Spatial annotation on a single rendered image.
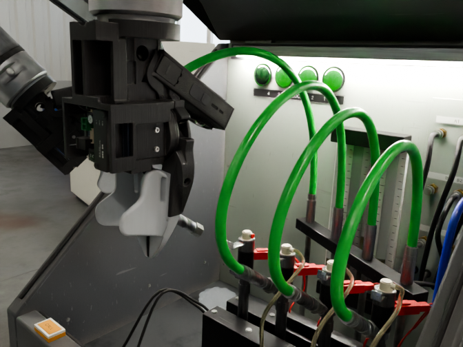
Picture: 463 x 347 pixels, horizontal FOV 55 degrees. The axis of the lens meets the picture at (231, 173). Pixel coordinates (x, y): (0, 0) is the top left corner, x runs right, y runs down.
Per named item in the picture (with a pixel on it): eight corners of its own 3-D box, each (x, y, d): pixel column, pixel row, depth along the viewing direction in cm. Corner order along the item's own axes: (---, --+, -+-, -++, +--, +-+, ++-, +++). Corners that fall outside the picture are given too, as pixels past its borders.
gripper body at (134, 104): (63, 165, 39) (56, 18, 36) (143, 153, 45) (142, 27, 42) (114, 183, 34) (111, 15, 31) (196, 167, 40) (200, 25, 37)
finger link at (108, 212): (89, 260, 42) (85, 163, 40) (140, 243, 46) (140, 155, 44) (108, 271, 40) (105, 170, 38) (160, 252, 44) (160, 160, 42)
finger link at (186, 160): (145, 209, 42) (144, 116, 40) (159, 205, 43) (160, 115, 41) (178, 222, 39) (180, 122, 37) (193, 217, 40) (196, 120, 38)
